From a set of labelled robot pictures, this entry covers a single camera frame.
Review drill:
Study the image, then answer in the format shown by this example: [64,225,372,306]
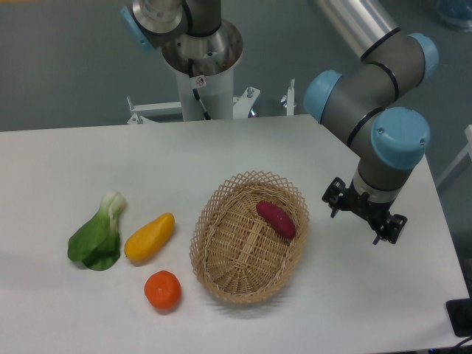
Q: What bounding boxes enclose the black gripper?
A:
[322,177,408,245]

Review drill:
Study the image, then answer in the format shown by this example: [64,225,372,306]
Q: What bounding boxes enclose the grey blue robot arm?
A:
[120,1,439,243]

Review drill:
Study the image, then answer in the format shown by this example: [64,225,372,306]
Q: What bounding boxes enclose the yellow mango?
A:
[124,212,175,263]

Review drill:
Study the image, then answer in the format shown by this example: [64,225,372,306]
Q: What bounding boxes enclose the purple sweet potato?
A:
[256,201,296,240]

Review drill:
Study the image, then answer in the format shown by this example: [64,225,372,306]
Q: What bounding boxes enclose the woven wicker basket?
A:
[190,171,309,304]

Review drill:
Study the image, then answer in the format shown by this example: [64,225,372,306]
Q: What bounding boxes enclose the black device at edge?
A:
[445,298,471,337]

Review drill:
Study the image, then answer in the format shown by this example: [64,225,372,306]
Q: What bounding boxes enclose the orange tangerine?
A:
[144,270,181,310]

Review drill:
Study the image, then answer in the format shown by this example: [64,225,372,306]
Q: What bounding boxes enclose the green bok choy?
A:
[67,191,127,271]

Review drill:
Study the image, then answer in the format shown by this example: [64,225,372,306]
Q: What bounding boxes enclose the white post at right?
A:
[435,125,471,194]

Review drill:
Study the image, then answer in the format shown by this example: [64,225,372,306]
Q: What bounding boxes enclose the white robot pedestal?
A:
[162,20,243,121]

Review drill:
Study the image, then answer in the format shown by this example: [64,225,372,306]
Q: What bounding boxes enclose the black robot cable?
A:
[187,58,213,121]

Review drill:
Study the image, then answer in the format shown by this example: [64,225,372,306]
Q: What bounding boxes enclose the white metal frame bracket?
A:
[127,78,297,125]

